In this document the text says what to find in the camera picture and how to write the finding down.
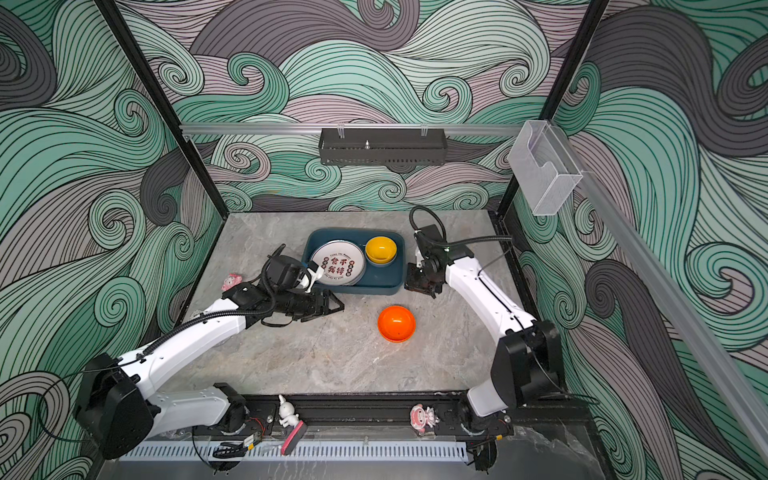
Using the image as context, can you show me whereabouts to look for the teal plastic bin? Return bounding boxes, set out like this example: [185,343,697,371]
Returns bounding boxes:
[302,227,406,295]

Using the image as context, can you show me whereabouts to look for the pink pig figurine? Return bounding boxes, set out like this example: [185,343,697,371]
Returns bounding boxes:
[409,404,439,435]

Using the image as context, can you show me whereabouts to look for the orange bowl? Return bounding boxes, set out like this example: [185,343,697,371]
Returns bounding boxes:
[377,305,416,343]

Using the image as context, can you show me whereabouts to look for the white slotted cable duct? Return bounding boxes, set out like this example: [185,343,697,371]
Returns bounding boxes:
[120,440,469,463]

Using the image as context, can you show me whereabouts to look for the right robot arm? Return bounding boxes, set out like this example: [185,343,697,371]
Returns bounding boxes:
[405,225,564,417]

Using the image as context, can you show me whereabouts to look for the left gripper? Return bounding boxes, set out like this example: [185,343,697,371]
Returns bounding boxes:
[276,288,346,321]

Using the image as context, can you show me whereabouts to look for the yellow bowl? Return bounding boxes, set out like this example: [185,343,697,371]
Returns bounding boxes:
[364,236,398,266]

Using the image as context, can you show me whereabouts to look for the black perforated wall tray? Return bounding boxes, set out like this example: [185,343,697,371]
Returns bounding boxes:
[318,129,448,171]

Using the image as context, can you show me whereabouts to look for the clear acrylic wall box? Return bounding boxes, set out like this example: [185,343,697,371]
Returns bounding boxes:
[507,120,582,216]

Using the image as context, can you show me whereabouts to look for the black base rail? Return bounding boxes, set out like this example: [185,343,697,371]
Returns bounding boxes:
[161,392,595,442]

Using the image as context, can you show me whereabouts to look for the white plate red circle characters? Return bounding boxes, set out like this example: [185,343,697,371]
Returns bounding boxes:
[310,240,367,286]

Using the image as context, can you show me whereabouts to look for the small pink toy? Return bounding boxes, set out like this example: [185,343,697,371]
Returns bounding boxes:
[221,274,243,292]

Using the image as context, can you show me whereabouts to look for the aluminium wall rail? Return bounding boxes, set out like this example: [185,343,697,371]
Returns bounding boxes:
[179,122,523,137]

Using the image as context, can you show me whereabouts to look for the white rabbit figurine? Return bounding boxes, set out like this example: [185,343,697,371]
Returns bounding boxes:
[278,395,301,429]

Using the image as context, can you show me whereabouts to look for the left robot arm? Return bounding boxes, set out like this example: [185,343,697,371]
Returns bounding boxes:
[73,250,344,460]

